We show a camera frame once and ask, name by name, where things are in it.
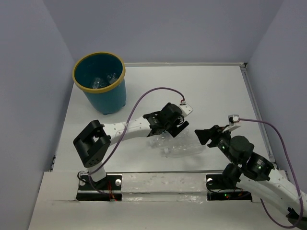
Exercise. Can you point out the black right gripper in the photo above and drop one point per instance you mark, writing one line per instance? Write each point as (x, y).
(203, 134)

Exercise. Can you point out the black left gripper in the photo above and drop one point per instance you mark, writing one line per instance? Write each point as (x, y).
(174, 131)

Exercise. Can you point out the clear bottle green white label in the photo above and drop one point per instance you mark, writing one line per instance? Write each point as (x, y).
(165, 137)

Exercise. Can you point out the small bottle black cap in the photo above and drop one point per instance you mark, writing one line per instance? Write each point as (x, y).
(111, 78)

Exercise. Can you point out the clear wide-mouth plastic jar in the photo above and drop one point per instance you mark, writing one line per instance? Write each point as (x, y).
(98, 83)

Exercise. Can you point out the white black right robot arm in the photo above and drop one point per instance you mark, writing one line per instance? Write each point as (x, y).
(256, 174)

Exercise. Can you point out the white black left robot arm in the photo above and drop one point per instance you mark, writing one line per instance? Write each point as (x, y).
(94, 140)

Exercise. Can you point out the teal bin yellow rim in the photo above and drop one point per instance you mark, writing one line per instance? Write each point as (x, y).
(100, 76)

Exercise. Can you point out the crushed clear plastic bottle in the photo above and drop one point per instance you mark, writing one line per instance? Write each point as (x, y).
(155, 144)

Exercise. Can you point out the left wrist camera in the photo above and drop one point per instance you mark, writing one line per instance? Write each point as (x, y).
(185, 108)

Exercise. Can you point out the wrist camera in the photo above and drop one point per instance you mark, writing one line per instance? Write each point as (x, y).
(185, 108)
(233, 123)

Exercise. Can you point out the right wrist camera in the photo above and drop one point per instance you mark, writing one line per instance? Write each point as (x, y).
(233, 123)

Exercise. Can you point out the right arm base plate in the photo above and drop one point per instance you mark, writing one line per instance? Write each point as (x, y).
(218, 190)

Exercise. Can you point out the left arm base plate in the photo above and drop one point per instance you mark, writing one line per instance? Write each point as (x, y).
(107, 190)

